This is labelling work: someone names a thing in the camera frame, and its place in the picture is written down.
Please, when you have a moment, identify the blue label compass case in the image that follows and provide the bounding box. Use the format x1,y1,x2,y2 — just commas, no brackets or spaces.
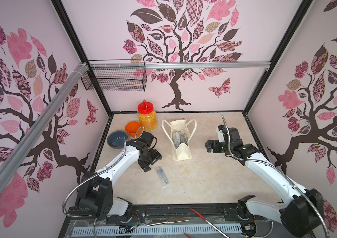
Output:
156,166,169,187
172,131,181,149

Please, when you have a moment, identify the gold label compass case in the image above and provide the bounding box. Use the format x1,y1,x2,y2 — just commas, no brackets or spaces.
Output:
179,133,189,146

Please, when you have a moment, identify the cream canvas tote bag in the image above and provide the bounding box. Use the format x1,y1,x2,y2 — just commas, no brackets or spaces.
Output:
161,119,197,161

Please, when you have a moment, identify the right flexible metal conduit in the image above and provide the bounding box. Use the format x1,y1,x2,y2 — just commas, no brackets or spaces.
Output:
221,114,331,238

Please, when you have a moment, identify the flexible metal conduit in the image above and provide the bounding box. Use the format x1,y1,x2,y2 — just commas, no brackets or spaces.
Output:
62,125,145,238
221,114,331,238

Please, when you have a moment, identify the orange plastic cup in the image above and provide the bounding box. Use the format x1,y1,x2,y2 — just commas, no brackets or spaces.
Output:
124,121,143,138

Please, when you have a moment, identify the red lid corn flake jar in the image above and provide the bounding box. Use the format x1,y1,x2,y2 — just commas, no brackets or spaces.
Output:
137,100,158,131

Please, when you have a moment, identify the dark blue ceramic bowl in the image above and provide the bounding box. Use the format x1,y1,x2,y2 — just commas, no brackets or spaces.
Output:
107,131,128,149

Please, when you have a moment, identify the left flexible metal conduit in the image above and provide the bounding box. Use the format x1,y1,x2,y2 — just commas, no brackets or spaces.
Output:
62,125,145,238

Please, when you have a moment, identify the black wire mesh basket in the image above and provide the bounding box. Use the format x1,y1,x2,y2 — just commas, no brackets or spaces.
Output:
81,59,147,92

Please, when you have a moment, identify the black base frame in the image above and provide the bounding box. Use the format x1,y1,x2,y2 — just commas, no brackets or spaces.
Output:
58,201,316,238

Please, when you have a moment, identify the red handled tool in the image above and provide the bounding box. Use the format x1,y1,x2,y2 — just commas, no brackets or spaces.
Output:
190,208,229,238

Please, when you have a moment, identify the horizontal aluminium rail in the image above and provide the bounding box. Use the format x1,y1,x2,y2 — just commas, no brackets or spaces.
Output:
89,60,271,69

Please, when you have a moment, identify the white slotted cable duct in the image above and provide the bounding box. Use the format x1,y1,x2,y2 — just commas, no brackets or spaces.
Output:
71,224,242,238

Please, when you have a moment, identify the diagonal aluminium rail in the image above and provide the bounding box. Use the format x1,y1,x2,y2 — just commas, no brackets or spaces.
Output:
0,62,88,195

